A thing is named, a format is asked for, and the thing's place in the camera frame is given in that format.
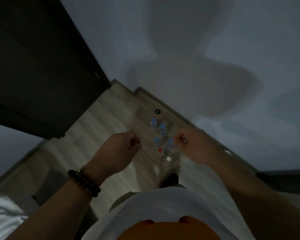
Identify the person's right hand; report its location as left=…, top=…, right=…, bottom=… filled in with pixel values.
left=173, top=128, right=223, bottom=167

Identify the person's left hand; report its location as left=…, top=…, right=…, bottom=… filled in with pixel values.
left=81, top=131, right=143, bottom=188

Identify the person's right forearm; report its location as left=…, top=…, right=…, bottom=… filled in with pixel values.
left=211, top=149, right=300, bottom=240

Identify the person's left forearm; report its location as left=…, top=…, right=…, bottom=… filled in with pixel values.
left=4, top=175, right=98, bottom=240

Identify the cluster of clear plastic bottles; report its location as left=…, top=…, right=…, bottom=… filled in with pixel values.
left=149, top=117, right=182, bottom=165

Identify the black shoe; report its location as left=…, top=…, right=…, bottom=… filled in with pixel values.
left=162, top=173, right=179, bottom=188

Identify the white t-shirt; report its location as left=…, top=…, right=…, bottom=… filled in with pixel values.
left=81, top=185, right=256, bottom=240

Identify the orange rounded object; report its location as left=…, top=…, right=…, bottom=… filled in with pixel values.
left=116, top=216, right=222, bottom=240

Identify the dark low furniture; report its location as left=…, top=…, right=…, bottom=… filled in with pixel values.
left=256, top=168, right=300, bottom=197

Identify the dark wooden wardrobe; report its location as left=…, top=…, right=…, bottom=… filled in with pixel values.
left=0, top=0, right=112, bottom=140

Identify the white bedding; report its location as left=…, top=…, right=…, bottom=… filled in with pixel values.
left=0, top=189, right=28, bottom=240

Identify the dark beaded bracelet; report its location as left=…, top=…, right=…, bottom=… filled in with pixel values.
left=67, top=168, right=102, bottom=198

